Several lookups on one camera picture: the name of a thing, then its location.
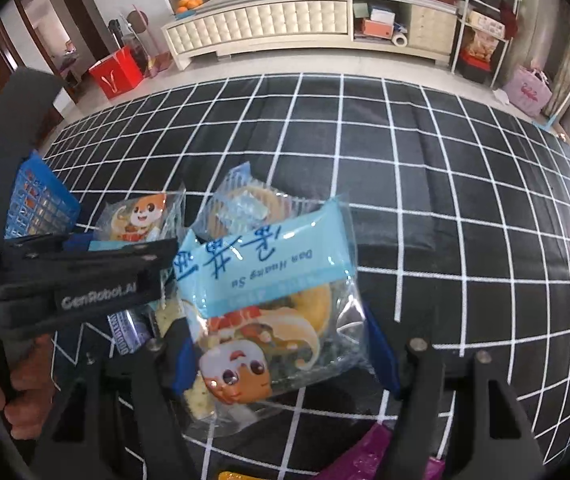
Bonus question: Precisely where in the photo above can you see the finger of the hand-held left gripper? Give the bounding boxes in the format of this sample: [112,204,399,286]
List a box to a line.
[64,237,180,281]

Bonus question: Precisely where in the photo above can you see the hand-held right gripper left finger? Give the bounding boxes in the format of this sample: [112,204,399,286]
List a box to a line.
[27,316,203,480]

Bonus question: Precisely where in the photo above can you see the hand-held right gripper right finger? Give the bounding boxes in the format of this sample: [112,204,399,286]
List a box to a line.
[364,307,560,480]

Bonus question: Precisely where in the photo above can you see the clear cracker packet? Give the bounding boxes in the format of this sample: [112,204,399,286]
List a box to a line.
[155,300,216,421]

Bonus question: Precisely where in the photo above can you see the light blue fox pastry packet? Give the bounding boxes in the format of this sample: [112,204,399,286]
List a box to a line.
[175,197,380,441]
[96,187,186,253]

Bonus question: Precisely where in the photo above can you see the blue plastic basket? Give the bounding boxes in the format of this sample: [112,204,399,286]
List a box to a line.
[4,151,83,241]

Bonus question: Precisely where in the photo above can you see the purple snack packet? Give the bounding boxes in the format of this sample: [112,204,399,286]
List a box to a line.
[325,422,446,480]

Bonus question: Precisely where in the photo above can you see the clear round pastry packet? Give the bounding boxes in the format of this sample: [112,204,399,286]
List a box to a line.
[192,161,306,243]

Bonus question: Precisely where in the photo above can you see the person's left hand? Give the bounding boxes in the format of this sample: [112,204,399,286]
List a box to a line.
[0,332,58,441]

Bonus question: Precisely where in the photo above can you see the black checked tablecloth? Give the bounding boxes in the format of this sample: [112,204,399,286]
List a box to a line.
[40,72,570,480]

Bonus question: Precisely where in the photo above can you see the red paper bag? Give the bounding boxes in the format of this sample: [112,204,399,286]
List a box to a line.
[88,46,144,100]

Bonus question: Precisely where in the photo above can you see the broom with dustpan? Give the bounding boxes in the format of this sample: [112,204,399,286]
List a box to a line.
[142,35,173,78]

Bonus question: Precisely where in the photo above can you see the white TV cabinet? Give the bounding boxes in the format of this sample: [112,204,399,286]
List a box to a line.
[161,0,460,71]

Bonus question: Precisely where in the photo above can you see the pink tote bag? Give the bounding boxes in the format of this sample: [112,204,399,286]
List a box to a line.
[507,65,553,121]

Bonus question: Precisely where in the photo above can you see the white shelf rack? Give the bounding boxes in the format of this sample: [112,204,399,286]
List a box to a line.
[450,0,523,88]

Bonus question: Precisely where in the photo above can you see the silver tower air conditioner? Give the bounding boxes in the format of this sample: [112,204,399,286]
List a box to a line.
[512,0,570,76]

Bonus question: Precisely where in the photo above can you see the dark wooden doorway frame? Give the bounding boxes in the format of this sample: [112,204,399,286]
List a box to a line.
[12,0,110,106]

